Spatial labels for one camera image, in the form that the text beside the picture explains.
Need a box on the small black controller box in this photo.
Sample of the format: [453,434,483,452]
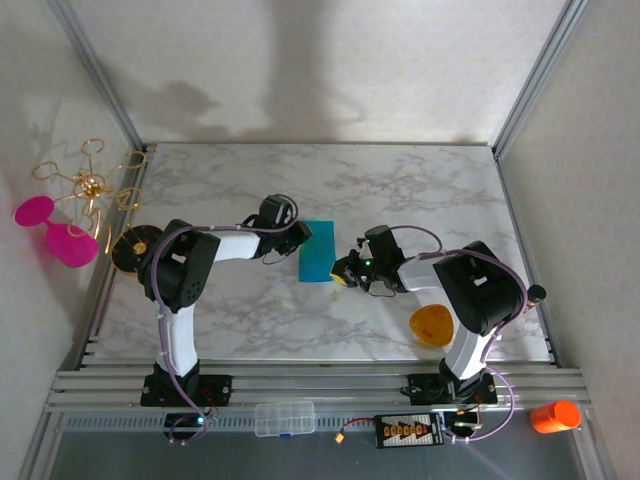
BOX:
[163,412,210,432]
[446,409,482,432]

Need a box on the aluminium table frame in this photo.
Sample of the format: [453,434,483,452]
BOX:
[44,143,596,415]

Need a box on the orange cylindrical container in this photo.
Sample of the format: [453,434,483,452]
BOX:
[529,400,583,435]

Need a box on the gold wire stand black base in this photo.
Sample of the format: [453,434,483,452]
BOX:
[31,138,165,275]

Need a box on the orange translucent bowl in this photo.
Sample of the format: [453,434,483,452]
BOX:
[408,303,457,350]

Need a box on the red wire yellow connector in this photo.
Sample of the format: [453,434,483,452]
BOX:
[334,417,379,445]

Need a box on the black charging board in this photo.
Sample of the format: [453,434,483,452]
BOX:
[374,412,445,449]

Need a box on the grey slotted cable duct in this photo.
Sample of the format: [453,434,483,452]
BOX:
[59,412,381,434]

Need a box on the aluminium corner post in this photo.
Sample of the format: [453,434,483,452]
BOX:
[491,0,586,160]
[47,0,149,156]

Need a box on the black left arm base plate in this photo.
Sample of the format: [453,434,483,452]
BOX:
[139,373,234,407]

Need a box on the pink plastic goblet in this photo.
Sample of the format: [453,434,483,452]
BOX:
[13,195,100,269]

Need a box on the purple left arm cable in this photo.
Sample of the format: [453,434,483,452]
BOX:
[149,193,301,446]

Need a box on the clear plastic organizer box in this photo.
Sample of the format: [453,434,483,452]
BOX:
[253,400,316,438]

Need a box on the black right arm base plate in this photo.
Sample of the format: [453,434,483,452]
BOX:
[407,372,499,406]

